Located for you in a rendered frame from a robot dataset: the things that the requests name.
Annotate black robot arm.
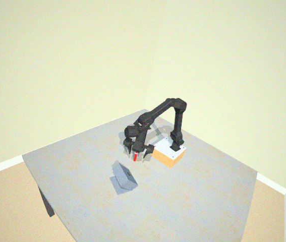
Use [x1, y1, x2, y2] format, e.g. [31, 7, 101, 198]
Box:
[124, 98, 187, 153]

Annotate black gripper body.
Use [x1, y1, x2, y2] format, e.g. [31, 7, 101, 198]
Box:
[123, 136, 155, 154]

